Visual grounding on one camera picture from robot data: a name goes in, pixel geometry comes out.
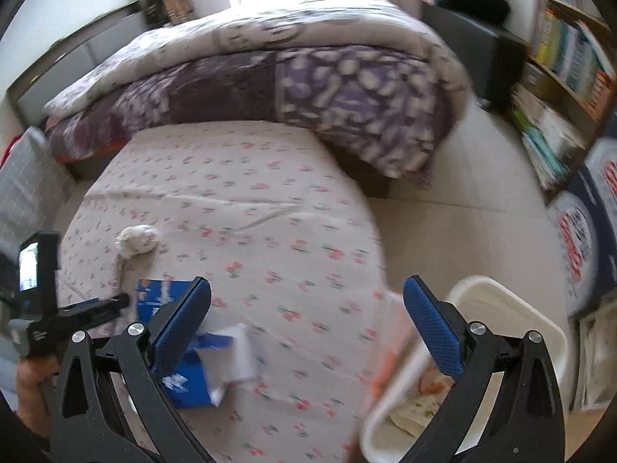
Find red clothing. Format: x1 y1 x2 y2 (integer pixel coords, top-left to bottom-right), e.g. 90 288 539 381
0 134 22 167

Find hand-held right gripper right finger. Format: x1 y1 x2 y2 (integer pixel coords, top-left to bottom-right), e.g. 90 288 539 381
402 275 565 463

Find person's left hand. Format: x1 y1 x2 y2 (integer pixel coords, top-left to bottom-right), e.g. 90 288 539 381
17 358 59 439

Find row of upright books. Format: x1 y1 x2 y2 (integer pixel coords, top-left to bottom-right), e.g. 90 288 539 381
533 10 617 117

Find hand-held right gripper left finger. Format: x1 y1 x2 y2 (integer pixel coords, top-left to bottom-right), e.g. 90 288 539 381
48 277 215 463

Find white cartoon print quilt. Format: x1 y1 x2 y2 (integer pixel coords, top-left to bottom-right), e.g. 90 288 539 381
43 0 475 121

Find dark cabinet with black bag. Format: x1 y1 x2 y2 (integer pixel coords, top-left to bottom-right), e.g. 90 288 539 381
421 2 531 107

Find crumpled white tissue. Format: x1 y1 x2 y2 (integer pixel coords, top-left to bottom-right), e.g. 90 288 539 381
115 225 159 275

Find white plastic bin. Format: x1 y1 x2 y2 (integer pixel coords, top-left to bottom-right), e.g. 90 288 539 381
359 275 567 463

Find wooden bookshelf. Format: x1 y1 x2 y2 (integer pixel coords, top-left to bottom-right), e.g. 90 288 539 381
511 0 617 203

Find torn blue box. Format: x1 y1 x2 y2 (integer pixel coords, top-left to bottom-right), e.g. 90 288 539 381
161 323 263 408

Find grey checked cloth cover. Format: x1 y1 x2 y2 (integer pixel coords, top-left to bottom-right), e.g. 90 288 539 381
0 125 73 261

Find pile of leaning books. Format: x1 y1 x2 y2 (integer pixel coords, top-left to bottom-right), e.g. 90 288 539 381
511 87 586 189

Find cherry print tablecloth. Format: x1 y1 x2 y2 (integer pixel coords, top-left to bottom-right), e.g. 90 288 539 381
58 120 401 463

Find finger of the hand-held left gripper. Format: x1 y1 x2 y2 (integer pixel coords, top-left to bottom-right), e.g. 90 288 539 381
58 293 131 333

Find person's left forearm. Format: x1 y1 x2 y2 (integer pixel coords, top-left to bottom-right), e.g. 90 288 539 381
0 386 49 463

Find blue white detergent bags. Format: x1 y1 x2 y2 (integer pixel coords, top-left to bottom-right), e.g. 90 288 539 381
547 152 617 319

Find purple patterned bed sheet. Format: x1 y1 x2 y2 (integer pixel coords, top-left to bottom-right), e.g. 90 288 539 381
46 46 459 179

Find bed with grey headboard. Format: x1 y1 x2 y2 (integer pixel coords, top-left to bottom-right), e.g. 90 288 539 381
7 0 475 198

